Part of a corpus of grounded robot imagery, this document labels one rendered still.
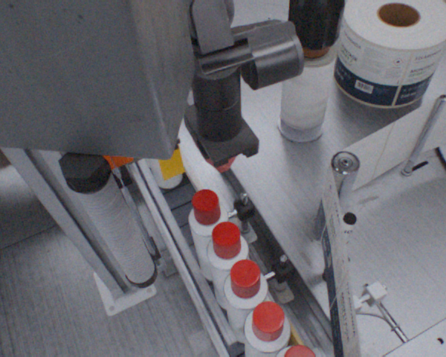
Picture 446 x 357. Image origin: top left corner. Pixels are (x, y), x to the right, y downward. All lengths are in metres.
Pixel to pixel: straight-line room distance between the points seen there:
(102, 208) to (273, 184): 0.48
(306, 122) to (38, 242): 0.54
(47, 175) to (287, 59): 0.29
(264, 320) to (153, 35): 0.31
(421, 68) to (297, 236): 0.39
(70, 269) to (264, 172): 0.39
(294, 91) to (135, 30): 0.54
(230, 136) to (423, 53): 0.44
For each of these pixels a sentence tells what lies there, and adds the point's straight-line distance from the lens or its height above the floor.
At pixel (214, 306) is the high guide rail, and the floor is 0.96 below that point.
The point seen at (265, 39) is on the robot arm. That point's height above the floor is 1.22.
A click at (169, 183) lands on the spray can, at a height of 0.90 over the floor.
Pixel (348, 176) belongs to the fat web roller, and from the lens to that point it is 0.57.
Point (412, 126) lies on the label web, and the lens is 0.71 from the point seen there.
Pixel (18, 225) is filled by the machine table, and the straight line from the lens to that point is 0.90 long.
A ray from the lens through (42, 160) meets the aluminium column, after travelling 0.46.
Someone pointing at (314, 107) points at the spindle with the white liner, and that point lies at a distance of 0.77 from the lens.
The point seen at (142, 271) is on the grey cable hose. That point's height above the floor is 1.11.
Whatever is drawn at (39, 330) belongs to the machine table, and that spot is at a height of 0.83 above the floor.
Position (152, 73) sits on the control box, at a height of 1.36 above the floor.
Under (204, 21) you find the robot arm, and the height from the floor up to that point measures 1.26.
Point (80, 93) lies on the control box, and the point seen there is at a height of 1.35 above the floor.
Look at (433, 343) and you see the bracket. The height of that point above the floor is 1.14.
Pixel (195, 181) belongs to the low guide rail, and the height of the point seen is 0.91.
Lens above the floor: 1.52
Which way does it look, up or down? 55 degrees down
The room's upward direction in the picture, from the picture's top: 6 degrees counter-clockwise
